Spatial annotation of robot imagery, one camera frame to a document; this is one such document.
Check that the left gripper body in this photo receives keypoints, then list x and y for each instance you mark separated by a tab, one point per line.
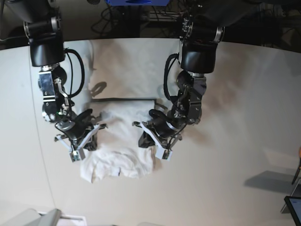
163	128

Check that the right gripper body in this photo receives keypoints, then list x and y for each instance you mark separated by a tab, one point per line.
75	128

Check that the white T-shirt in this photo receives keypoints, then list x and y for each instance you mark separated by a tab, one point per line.
117	150

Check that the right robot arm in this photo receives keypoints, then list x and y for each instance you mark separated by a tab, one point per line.
42	28

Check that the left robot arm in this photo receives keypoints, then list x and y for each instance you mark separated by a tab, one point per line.
203	27

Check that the black power strip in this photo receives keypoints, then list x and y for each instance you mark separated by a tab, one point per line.
160	17

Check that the blue box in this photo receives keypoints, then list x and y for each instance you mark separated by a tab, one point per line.
137	2

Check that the computer monitor screen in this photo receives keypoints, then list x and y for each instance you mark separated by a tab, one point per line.
294	206

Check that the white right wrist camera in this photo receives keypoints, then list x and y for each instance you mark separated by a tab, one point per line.
77	155

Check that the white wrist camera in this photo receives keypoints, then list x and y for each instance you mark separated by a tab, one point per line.
163	154
77	155

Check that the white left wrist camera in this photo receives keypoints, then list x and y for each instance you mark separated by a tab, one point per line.
163	154

